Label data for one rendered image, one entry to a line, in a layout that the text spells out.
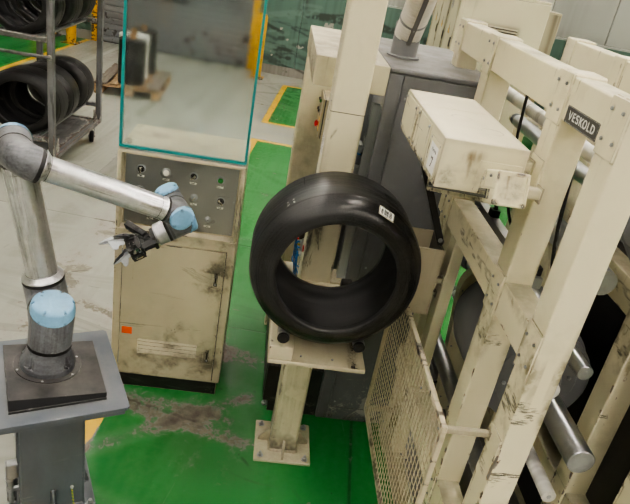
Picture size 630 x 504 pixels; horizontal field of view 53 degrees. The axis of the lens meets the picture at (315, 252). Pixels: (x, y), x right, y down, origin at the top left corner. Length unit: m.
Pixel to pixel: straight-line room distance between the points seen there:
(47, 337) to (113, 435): 0.93
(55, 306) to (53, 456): 0.62
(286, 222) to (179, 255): 1.03
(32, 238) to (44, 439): 0.75
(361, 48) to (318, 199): 0.58
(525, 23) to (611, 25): 6.45
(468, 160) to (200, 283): 1.63
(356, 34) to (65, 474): 1.98
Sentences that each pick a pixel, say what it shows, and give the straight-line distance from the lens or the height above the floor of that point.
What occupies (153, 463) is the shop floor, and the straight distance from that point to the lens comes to 3.09.
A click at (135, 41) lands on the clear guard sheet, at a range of 2.77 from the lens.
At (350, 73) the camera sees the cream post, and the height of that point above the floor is 1.80.
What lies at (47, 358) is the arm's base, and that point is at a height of 0.73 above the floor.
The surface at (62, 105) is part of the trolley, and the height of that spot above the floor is 0.62.
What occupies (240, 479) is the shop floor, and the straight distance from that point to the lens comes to 3.04.
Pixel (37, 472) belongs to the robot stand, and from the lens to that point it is 2.76.
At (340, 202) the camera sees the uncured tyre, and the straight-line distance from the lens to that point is 2.06.
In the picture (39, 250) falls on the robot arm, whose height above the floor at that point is 1.06.
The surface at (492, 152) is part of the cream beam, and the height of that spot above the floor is 1.76.
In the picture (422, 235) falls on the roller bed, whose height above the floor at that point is 1.17.
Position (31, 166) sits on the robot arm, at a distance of 2.17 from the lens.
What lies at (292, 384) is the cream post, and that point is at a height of 0.41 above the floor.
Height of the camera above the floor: 2.20
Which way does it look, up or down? 26 degrees down
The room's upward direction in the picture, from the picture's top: 11 degrees clockwise
